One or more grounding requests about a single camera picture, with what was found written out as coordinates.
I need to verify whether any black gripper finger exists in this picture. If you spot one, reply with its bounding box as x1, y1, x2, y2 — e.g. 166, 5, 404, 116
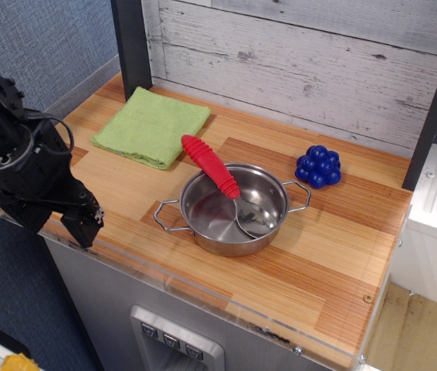
61, 204, 105, 248

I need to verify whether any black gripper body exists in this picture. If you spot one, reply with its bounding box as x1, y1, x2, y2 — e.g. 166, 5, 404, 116
0, 119, 96, 233

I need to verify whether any red handled metal spoon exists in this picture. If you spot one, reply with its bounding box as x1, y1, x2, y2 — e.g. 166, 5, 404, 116
181, 134, 277, 238

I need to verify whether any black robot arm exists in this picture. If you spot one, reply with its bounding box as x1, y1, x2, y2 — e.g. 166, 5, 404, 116
0, 76, 103, 248

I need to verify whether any green folded cloth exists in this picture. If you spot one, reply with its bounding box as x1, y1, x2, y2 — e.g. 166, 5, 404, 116
90, 87, 212, 170

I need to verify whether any grey toy cabinet front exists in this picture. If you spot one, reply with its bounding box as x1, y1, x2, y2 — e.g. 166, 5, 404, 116
46, 240, 324, 370

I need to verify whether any silver dispenser button panel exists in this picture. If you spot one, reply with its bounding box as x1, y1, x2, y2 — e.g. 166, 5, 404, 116
130, 305, 225, 370

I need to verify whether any stainless steel pot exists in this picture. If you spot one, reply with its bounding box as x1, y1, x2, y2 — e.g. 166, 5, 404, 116
154, 163, 311, 257

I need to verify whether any clear acrylic edge guard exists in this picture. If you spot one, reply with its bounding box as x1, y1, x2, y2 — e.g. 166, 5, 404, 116
0, 182, 413, 371

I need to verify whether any blue bumpy ball toy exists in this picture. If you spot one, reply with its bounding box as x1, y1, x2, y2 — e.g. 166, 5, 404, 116
295, 145, 342, 189

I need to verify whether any dark left frame post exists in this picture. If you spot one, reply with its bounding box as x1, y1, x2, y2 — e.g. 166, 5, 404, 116
110, 0, 153, 100

